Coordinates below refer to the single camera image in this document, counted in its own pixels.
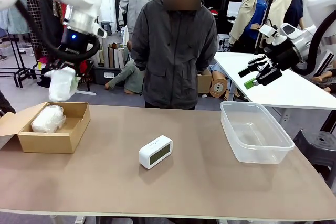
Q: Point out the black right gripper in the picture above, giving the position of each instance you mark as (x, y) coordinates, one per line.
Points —
(284, 56)

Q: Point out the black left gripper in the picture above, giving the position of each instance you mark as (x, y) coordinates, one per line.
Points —
(76, 39)

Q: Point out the bubble-wrapped white clock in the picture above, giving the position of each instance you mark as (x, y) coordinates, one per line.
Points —
(48, 119)
(61, 86)

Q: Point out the white unwrapped digital clock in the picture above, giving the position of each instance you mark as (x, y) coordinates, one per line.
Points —
(155, 153)

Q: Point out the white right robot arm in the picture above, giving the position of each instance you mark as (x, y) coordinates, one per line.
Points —
(302, 40)

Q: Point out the dark plastic bin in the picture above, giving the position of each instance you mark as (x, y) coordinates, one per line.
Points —
(101, 75)

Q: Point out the white table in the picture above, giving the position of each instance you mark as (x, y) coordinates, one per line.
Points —
(288, 93)

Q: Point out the brown paper roll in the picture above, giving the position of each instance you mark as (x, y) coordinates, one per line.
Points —
(218, 87)

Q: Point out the white computer case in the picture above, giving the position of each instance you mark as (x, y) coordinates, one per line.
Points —
(223, 41)

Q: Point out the grey plastic stool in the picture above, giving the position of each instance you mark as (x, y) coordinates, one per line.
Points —
(107, 26)

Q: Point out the lying mannequin in grey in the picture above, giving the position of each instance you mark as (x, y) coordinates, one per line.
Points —
(128, 74)

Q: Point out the mannequin with blue shirt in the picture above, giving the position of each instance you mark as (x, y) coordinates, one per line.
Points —
(252, 14)

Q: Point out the large brown cardboard box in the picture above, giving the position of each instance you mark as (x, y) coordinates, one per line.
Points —
(204, 82)

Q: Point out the seated mannequin legs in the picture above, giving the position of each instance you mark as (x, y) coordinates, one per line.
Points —
(321, 79)

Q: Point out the black tripod pole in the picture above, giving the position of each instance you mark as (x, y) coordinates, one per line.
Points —
(267, 9)

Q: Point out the mannequin with navy top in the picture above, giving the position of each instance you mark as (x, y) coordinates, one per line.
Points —
(279, 9)

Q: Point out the clear plastic container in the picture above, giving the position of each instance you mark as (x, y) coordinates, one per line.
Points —
(257, 134)

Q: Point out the white monitor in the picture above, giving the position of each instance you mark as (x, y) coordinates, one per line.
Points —
(233, 9)

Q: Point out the dark checked garment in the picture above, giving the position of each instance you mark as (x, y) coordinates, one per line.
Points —
(35, 6)

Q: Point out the light blue fuzzy garment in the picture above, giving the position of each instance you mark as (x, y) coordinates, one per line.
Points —
(13, 22)

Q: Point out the red item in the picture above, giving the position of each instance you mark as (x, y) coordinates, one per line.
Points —
(215, 12)

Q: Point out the dark-sleeved bystander arm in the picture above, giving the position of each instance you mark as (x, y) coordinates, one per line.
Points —
(5, 104)

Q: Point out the open brown cardboard box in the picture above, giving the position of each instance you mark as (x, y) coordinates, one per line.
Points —
(52, 141)

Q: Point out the person in grey jacket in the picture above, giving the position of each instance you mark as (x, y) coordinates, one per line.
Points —
(173, 51)

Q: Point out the figure in light grey hoodie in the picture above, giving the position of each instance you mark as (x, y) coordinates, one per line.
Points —
(136, 1)

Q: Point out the black plastic stool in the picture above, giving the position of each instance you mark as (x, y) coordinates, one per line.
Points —
(320, 148)

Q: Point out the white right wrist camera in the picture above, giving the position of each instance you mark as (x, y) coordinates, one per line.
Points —
(266, 30)

